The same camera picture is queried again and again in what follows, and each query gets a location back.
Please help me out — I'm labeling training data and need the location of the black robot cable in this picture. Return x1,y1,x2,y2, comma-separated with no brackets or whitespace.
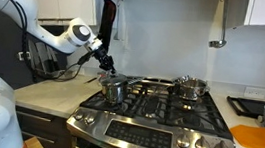
0,0,102,90

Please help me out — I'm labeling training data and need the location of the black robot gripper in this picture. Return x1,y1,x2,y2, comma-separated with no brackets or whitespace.
91,45,120,76

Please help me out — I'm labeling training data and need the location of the stainless steel gas range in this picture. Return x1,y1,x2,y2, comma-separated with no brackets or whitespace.
62,66,250,148

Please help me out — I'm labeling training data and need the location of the black griddle tray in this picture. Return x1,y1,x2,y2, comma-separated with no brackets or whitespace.
224,95,265,120

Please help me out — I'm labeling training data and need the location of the white wall outlet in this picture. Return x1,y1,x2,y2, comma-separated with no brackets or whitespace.
243,85,265,100

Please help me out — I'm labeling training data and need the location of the black oven mitt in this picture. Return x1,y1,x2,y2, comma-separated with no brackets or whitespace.
95,0,120,55

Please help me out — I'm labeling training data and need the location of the hanging steel ladle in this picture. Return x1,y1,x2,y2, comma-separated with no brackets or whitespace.
207,0,232,50

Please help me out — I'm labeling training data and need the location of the dark base drawer cabinet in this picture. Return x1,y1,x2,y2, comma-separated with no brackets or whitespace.
10,105,76,148

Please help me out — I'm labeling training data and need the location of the steel pot with loop handles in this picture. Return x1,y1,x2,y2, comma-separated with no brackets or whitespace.
171,74,213,104

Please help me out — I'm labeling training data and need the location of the small steel pot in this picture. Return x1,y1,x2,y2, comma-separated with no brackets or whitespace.
98,73,145,108

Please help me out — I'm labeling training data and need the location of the glass lid with steel handle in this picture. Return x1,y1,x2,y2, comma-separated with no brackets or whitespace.
98,71,130,90

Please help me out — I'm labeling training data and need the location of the grey hanging kitchen scraper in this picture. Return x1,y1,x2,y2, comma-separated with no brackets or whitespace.
112,0,128,43

